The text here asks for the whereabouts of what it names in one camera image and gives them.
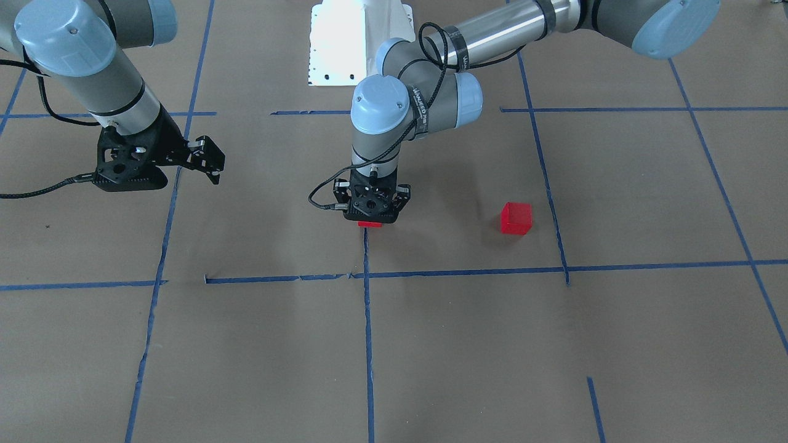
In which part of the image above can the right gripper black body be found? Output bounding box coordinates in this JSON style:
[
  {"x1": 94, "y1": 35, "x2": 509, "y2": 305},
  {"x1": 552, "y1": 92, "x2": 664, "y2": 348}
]
[{"x1": 94, "y1": 106, "x2": 189, "y2": 193}]

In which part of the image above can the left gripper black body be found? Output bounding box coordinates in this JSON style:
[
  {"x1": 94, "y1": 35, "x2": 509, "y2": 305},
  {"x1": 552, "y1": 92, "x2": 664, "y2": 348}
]
[{"x1": 333, "y1": 169, "x2": 411, "y2": 223}]

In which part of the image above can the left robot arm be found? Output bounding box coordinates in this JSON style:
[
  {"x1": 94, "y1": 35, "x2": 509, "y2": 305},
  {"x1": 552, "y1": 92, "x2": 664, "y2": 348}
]
[{"x1": 315, "y1": 1, "x2": 721, "y2": 224}]

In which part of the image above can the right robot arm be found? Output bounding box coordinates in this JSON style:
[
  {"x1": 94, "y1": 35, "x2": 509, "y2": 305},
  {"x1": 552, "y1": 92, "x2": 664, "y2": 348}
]
[{"x1": 1, "y1": 1, "x2": 225, "y2": 199}]

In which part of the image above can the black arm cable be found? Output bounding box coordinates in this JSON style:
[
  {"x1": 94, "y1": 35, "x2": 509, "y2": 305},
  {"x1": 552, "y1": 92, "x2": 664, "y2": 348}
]
[{"x1": 308, "y1": 22, "x2": 530, "y2": 212}]

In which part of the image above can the white pedestal column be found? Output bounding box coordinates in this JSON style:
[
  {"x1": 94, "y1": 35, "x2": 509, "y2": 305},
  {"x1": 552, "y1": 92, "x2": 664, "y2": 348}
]
[{"x1": 307, "y1": 1, "x2": 416, "y2": 87}]

